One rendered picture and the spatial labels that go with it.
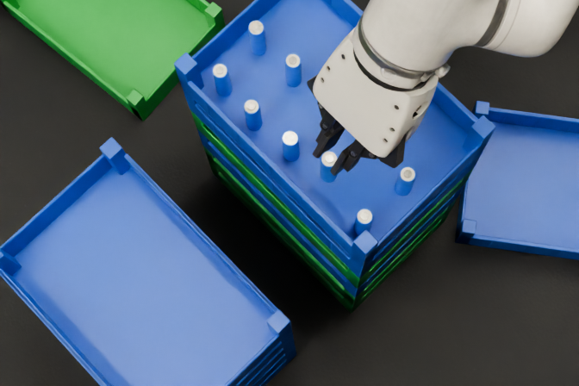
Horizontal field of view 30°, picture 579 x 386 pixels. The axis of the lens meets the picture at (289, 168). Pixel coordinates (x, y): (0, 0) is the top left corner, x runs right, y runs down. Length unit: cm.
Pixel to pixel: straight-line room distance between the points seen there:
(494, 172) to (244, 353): 57
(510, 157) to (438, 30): 82
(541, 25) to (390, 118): 17
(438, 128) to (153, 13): 65
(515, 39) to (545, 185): 80
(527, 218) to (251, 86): 57
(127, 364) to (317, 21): 46
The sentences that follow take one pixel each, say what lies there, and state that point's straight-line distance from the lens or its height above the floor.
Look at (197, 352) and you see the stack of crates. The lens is 129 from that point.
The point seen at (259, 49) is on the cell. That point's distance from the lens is 126.
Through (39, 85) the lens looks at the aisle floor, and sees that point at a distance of 175.
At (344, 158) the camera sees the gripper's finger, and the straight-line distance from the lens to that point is 106.
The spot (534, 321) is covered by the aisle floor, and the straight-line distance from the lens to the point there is 164.
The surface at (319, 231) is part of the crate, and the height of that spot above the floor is 36.
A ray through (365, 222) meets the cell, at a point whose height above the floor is 47.
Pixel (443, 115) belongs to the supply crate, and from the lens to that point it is 126.
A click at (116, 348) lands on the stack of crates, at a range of 130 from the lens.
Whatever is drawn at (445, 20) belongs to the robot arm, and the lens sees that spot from 87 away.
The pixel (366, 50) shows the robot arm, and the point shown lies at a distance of 93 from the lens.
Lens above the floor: 160
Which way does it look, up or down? 75 degrees down
